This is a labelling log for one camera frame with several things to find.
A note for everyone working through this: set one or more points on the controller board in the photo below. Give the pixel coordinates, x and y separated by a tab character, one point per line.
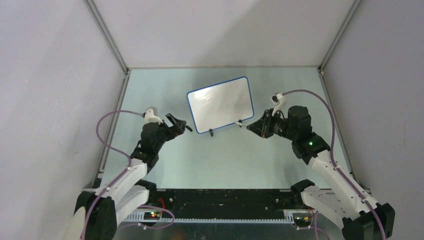
303	220
152	216

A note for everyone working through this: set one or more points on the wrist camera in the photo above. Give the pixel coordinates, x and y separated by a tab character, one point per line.
279	101
151	116

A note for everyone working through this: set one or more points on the left controller board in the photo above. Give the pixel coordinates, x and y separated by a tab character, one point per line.
152	216

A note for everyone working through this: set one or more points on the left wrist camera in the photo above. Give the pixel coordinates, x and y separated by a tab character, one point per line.
151	116

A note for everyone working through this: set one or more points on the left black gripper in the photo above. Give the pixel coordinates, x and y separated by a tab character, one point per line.
176	129

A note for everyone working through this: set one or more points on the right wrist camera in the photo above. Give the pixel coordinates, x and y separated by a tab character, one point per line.
279	101

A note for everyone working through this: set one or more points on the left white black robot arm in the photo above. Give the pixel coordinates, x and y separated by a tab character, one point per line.
100	211

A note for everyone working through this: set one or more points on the blue framed whiteboard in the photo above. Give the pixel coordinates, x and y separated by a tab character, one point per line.
220	105

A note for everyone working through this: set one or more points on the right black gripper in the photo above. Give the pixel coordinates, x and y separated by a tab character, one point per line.
262	126

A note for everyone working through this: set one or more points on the grey cable duct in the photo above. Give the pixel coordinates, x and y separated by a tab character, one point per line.
139	216

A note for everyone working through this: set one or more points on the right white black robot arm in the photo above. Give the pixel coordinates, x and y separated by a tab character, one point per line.
358	214

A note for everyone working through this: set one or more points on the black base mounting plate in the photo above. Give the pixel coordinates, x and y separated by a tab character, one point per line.
250	204

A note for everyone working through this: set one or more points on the right controller board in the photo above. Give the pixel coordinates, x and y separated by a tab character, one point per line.
303	220

